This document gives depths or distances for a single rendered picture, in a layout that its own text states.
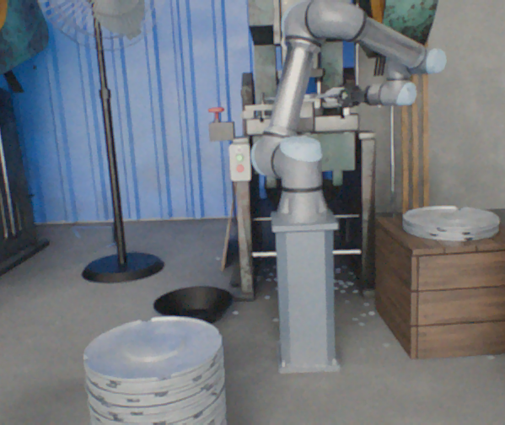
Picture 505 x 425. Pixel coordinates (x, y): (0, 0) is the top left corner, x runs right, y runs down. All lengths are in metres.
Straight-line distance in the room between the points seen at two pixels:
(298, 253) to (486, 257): 0.56
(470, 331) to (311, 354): 0.49
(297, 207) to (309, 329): 0.37
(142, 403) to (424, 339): 0.95
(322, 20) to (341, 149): 0.66
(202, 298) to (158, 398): 1.11
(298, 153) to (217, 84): 2.02
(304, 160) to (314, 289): 0.37
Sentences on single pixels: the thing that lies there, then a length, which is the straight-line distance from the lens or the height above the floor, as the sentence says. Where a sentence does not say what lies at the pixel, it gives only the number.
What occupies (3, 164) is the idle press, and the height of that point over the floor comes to 0.50.
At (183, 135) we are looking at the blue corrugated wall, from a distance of 3.58.
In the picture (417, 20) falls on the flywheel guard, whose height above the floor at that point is 1.03.
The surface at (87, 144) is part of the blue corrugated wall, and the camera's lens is 3.74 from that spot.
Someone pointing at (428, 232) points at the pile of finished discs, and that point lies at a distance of 1.80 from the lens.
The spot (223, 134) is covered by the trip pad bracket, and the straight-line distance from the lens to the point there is 2.15.
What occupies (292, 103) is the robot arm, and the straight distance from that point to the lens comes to 1.71.
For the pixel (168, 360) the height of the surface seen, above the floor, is 0.30.
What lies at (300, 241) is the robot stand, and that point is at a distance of 1.58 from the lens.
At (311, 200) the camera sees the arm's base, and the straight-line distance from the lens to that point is 1.58.
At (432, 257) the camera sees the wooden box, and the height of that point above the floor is 0.32.
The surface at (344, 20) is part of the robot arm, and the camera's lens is 1.67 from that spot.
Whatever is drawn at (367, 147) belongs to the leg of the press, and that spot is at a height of 0.59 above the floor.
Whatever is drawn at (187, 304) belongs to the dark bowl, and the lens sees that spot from 2.21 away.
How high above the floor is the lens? 0.83
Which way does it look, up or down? 13 degrees down
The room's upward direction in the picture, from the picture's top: 3 degrees counter-clockwise
